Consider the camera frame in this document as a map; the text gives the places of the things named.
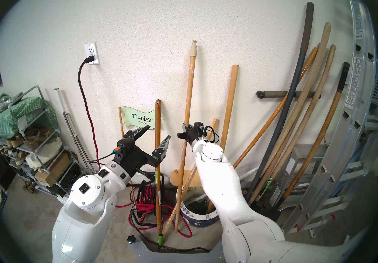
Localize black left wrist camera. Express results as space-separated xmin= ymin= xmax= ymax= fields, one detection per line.
xmin=117 ymin=138 xmax=138 ymax=156

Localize cork wedge sandal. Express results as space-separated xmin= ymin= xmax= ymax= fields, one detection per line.
xmin=3 ymin=133 xmax=20 ymax=148

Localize white wall outlet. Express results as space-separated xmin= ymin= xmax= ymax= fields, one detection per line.
xmin=84 ymin=43 xmax=100 ymax=65

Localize black and red power cord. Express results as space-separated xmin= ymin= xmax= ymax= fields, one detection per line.
xmin=78 ymin=56 xmax=101 ymax=171

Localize plain light wooden dowel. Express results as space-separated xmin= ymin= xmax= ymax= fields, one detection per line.
xmin=207 ymin=65 xmax=239 ymax=212

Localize black shoe box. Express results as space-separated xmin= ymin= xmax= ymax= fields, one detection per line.
xmin=47 ymin=165 xmax=80 ymax=198

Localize cream fabric bag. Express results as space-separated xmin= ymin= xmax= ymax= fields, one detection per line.
xmin=25 ymin=137 xmax=63 ymax=170

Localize thin metal rod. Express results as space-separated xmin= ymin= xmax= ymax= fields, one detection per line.
xmin=63 ymin=112 xmax=92 ymax=174

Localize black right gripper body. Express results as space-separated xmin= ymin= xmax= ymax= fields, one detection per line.
xmin=188 ymin=131 xmax=206 ymax=149

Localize brown handle with green tip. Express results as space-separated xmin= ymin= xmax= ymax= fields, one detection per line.
xmin=155 ymin=99 xmax=163 ymax=246

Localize black floor cable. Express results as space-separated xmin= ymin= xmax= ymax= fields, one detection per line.
xmin=130 ymin=206 xmax=213 ymax=252

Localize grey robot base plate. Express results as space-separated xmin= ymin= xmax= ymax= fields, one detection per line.
xmin=128 ymin=236 xmax=225 ymax=263

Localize brown handle with black grip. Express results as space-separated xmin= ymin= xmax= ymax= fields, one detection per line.
xmin=282 ymin=62 xmax=350 ymax=199

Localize aluminium extension ladder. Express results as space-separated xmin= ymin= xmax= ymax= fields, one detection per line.
xmin=281 ymin=0 xmax=378 ymax=239

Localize silver glitter shoe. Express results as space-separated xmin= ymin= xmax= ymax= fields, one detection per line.
xmin=0 ymin=92 xmax=24 ymax=112

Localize tan strappy sandal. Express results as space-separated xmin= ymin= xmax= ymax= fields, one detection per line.
xmin=18 ymin=180 xmax=36 ymax=195
xmin=24 ymin=127 xmax=52 ymax=144

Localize grey metal shoe rack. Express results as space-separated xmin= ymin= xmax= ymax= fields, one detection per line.
xmin=0 ymin=85 xmax=80 ymax=205

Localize white strappy sandal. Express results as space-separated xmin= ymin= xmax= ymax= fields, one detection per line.
xmin=4 ymin=148 xmax=25 ymax=166

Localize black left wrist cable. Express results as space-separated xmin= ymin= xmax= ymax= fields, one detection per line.
xmin=87 ymin=152 xmax=118 ymax=167

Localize white pipe and metal rods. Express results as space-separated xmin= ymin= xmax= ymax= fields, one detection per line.
xmin=54 ymin=88 xmax=95 ymax=174

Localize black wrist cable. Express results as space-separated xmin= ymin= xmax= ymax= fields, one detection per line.
xmin=87 ymin=152 xmax=118 ymax=167
xmin=204 ymin=126 xmax=220 ymax=144

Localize grey metal step stool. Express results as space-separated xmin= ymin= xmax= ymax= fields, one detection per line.
xmin=278 ymin=144 xmax=328 ymax=207

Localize paint-spattered pole with threaded tip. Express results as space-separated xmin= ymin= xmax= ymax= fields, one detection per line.
xmin=174 ymin=40 xmax=198 ymax=234

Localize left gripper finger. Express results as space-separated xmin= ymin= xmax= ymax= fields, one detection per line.
xmin=151 ymin=135 xmax=172 ymax=160
xmin=123 ymin=125 xmax=151 ymax=140

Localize long white pipe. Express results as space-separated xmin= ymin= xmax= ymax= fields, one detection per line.
xmin=236 ymin=167 xmax=259 ymax=181

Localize red extension cord reel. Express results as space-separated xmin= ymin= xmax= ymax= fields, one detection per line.
xmin=128 ymin=183 xmax=193 ymax=238

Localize blue floral ceramic pot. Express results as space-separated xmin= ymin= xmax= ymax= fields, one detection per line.
xmin=176 ymin=187 xmax=220 ymax=228

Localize thin square wooden stick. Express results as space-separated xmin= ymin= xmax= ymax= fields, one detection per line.
xmin=162 ymin=118 xmax=219 ymax=236

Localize brown cardboard box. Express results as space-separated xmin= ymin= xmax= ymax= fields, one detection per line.
xmin=34 ymin=153 xmax=71 ymax=187

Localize Dunbar Drive flag sign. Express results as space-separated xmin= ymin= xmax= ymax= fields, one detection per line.
xmin=118 ymin=106 xmax=156 ymax=204

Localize light wooden board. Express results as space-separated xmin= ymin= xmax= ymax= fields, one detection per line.
xmin=170 ymin=170 xmax=204 ymax=188

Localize grey foam-grip long handle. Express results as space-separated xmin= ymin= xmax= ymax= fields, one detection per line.
xmin=245 ymin=2 xmax=314 ymax=202

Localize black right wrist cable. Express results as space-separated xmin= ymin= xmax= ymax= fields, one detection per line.
xmin=204 ymin=126 xmax=220 ymax=144

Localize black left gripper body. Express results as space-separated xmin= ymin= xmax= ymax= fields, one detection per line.
xmin=114 ymin=147 xmax=162 ymax=179

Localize green checkered cloth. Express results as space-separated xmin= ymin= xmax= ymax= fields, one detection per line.
xmin=0 ymin=93 xmax=56 ymax=139

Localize thick pale wooden handle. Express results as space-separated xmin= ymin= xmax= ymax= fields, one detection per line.
xmin=249 ymin=22 xmax=332 ymax=204

